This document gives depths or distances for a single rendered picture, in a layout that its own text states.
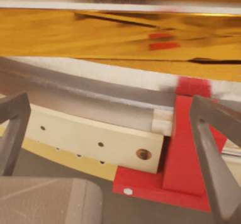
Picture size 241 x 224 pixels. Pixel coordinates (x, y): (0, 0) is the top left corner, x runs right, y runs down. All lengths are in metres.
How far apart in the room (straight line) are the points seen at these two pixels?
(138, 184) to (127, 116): 0.06
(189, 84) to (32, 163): 0.24
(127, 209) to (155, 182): 0.10
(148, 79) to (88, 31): 0.07
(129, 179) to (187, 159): 0.06
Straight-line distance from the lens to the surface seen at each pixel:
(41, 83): 0.28
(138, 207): 0.30
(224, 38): 0.24
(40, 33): 0.23
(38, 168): 0.34
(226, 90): 0.22
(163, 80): 0.21
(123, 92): 0.23
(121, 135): 0.19
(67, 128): 0.22
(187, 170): 0.19
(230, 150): 0.19
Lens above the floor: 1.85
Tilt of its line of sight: 36 degrees down
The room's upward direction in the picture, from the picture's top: 2 degrees clockwise
